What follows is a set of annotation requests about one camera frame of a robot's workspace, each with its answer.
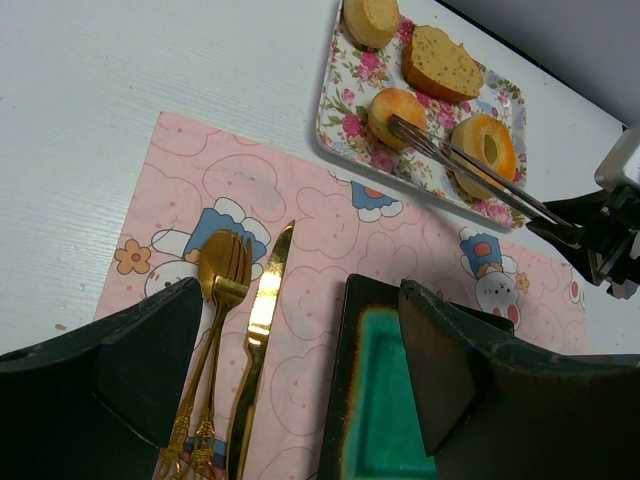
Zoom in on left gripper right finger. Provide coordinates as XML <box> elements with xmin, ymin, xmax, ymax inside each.
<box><xmin>398</xmin><ymin>280</ymin><xmax>639</xmax><ymax>479</ymax></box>

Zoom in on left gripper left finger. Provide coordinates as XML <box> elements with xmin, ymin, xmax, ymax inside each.
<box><xmin>1</xmin><ymin>277</ymin><xmax>203</xmax><ymax>479</ymax></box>

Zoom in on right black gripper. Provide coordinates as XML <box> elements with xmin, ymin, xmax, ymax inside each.
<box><xmin>526</xmin><ymin>185</ymin><xmax>639</xmax><ymax>300</ymax></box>

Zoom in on metal tongs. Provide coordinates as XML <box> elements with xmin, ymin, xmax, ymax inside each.
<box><xmin>387</xmin><ymin>114</ymin><xmax>570</xmax><ymax>225</ymax></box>

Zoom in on round orange-topped bun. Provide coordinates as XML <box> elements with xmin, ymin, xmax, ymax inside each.
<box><xmin>367</xmin><ymin>87</ymin><xmax>430</xmax><ymax>151</ymax></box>

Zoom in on speckled bread slice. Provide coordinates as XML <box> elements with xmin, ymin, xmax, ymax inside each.
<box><xmin>401</xmin><ymin>25</ymin><xmax>484</xmax><ymax>103</ymax></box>

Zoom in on black and teal square plate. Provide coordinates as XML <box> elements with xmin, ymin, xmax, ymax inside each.
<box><xmin>317</xmin><ymin>273</ymin><xmax>516</xmax><ymax>480</ymax></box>

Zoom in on gold spoon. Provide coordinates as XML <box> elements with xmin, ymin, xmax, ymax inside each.
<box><xmin>181</xmin><ymin>230</ymin><xmax>244</xmax><ymax>479</ymax></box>

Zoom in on floral rectangular tray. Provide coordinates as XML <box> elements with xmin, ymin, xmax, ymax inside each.
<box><xmin>314</xmin><ymin>0</ymin><xmax>529</xmax><ymax>231</ymax></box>

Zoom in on gold knife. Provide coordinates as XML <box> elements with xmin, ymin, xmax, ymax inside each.
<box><xmin>226</xmin><ymin>220</ymin><xmax>295</xmax><ymax>479</ymax></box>

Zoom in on gold fork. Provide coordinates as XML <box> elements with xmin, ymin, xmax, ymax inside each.
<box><xmin>154</xmin><ymin>232</ymin><xmax>254</xmax><ymax>480</ymax></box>

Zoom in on pink bunny placemat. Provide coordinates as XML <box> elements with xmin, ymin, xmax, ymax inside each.
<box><xmin>96</xmin><ymin>113</ymin><xmax>587</xmax><ymax>479</ymax></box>

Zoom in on small round pale bun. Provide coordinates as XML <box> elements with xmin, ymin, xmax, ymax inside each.
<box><xmin>343</xmin><ymin>0</ymin><xmax>400</xmax><ymax>49</ymax></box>

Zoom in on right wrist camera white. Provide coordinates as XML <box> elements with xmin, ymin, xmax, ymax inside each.
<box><xmin>594</xmin><ymin>126</ymin><xmax>640</xmax><ymax>192</ymax></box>

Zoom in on ring-shaped donut bread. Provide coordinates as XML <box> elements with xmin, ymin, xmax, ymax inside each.
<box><xmin>451</xmin><ymin>114</ymin><xmax>517</xmax><ymax>181</ymax></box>

